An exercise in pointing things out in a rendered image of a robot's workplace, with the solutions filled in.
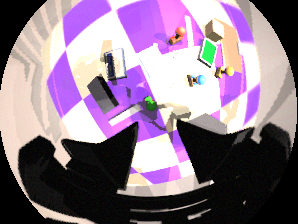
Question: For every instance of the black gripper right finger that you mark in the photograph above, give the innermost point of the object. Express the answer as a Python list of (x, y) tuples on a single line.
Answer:
[(207, 149)]

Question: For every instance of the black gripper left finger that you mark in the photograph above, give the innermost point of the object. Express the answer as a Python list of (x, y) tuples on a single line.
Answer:
[(114, 155)]

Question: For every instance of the white inspection card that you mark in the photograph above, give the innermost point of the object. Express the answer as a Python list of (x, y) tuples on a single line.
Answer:
[(153, 64)]

